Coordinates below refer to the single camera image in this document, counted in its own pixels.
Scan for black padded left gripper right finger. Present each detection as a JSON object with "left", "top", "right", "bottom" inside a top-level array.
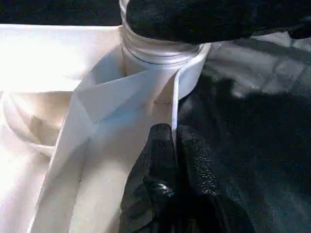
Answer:
[{"left": 176, "top": 125, "right": 256, "bottom": 233}]

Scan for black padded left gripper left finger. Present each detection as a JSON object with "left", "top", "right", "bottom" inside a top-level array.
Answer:
[{"left": 119, "top": 123, "right": 179, "bottom": 233}]

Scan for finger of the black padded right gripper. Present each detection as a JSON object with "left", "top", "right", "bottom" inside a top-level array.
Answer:
[{"left": 125, "top": 0, "right": 311, "bottom": 45}]

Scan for white plastic table leg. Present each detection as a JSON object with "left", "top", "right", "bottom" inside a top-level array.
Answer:
[{"left": 119, "top": 0, "right": 204, "bottom": 67}]

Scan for white plastic table top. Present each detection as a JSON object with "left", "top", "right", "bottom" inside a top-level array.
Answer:
[{"left": 0, "top": 23, "right": 212, "bottom": 233}]

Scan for black work mat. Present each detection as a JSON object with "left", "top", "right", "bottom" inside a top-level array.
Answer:
[{"left": 0, "top": 0, "right": 311, "bottom": 233}]

